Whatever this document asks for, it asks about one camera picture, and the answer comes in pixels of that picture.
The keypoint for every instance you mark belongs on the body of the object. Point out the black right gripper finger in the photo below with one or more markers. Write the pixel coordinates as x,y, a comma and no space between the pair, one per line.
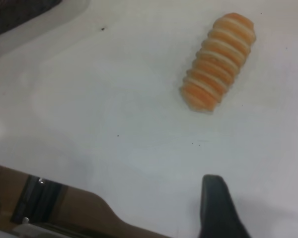
217,210

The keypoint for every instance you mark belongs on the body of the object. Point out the striped orange bread roll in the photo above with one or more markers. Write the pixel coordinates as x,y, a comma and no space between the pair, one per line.
217,64

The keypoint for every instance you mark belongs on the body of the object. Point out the black metal frame bar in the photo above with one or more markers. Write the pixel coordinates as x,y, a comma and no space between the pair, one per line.
36,198

